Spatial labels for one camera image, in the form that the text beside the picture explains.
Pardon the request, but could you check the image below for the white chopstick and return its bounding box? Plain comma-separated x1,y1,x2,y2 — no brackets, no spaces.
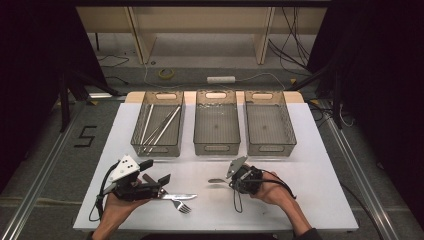
140,103,155,147
145,106,182,156

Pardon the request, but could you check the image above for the metal floor rail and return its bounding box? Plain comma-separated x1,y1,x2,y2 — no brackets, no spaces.
0,101,88,240
320,99,401,240

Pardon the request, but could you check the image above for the white floor cable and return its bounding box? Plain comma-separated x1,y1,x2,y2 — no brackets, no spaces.
143,62,209,90
234,72,287,91

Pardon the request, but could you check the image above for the white table mat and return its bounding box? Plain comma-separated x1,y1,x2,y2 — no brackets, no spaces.
73,102,359,233

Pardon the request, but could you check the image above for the bundle of black cables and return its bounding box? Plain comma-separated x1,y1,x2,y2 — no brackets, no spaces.
267,7,312,70

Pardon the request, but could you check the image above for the thin black floor cable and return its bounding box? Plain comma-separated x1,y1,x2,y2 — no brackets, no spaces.
97,54,130,69

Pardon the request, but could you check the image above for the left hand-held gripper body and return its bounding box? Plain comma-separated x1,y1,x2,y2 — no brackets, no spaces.
108,154,162,202

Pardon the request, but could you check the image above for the left hand-held gripper cable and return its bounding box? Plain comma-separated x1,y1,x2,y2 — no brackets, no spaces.
88,161,119,223

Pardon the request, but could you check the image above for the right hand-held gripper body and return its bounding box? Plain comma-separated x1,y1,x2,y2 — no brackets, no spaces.
226,155,265,195

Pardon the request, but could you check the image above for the right hand-held gripper cable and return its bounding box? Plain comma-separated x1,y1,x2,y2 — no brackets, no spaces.
232,169,298,214

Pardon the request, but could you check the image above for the black curtain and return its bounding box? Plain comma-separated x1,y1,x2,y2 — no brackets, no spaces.
0,0,108,194
306,0,424,231

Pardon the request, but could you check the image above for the clear grey plastic bin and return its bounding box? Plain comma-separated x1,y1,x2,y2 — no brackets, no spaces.
130,90,186,158
243,90,298,157
193,89,242,157

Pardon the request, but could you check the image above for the person's right hand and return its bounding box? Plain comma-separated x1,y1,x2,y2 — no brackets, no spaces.
253,171,294,209

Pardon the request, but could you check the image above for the white power strip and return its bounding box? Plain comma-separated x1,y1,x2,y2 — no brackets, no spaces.
206,75,237,84

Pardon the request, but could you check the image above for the hand-held gripper cable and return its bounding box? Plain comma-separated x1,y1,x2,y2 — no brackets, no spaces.
88,161,119,223
232,169,298,214

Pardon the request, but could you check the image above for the beige wooden desk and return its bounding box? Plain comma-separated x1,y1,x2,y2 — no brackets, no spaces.
75,6,328,66

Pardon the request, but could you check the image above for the black metal stand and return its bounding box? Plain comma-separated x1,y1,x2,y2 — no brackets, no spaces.
286,63,345,130
58,69,121,133

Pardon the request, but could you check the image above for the metal fork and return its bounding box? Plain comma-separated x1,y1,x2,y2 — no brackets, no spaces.
171,199,193,215

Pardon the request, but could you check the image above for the yellow tape roll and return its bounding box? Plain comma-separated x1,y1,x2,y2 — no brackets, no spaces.
158,67,175,80

